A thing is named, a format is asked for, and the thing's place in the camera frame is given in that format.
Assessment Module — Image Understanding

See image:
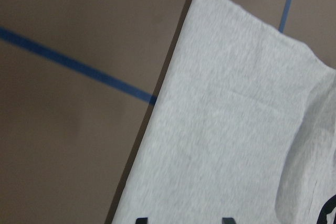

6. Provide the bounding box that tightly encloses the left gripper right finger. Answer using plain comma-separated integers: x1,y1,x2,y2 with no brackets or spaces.
222,217,235,224

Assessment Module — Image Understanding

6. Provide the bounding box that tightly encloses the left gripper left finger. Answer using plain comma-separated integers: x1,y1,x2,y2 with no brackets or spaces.
135,217,148,224

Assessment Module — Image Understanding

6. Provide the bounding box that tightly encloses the grey t-shirt black trim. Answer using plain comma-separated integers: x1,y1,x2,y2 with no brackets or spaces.
113,0,335,223

